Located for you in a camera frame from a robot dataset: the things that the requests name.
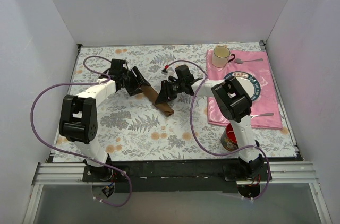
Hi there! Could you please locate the brown cloth napkin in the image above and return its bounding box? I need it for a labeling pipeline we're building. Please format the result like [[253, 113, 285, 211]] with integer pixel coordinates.
[[140, 83, 175, 117]]

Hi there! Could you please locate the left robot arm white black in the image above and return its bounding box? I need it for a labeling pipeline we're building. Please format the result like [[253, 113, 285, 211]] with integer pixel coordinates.
[[59, 59, 150, 182]]

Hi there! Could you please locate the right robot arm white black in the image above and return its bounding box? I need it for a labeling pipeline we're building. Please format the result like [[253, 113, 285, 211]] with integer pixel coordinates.
[[155, 65, 264, 180]]

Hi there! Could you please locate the floral tablecloth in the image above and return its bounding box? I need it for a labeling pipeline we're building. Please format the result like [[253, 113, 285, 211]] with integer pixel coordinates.
[[53, 42, 298, 163]]

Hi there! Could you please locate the cream enamel mug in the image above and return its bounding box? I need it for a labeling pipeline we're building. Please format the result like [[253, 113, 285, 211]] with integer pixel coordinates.
[[211, 46, 235, 68]]

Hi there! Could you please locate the silver spoon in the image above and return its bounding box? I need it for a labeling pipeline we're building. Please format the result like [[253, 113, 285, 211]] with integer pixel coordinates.
[[234, 58, 264, 64]]

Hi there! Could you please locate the white plate dark rim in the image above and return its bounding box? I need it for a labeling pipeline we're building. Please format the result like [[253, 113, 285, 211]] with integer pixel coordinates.
[[224, 71, 261, 101]]

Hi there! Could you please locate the red interior dark mug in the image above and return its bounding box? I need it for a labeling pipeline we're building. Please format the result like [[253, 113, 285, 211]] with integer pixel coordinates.
[[220, 124, 239, 151]]

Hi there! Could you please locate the pink satin cloth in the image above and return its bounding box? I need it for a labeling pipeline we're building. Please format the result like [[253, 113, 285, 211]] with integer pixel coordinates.
[[207, 49, 283, 130]]

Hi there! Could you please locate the silver fork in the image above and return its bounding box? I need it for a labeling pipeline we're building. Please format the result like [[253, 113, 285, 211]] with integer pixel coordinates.
[[250, 113, 274, 118]]

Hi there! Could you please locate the black base bar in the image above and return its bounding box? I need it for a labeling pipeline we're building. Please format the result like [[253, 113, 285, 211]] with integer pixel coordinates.
[[82, 159, 271, 193]]

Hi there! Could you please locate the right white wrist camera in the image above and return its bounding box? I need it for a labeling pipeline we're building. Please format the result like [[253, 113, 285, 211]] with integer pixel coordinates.
[[161, 67, 175, 78]]

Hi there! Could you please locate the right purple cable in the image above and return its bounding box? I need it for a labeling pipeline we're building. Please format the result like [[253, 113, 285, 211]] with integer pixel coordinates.
[[164, 59, 270, 200]]

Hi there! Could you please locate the purple cable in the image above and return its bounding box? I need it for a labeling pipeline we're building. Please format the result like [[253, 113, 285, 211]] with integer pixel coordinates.
[[30, 56, 133, 207], [164, 59, 270, 200]]

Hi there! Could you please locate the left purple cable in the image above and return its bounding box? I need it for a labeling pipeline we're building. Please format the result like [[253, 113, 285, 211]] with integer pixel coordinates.
[[30, 56, 133, 207]]

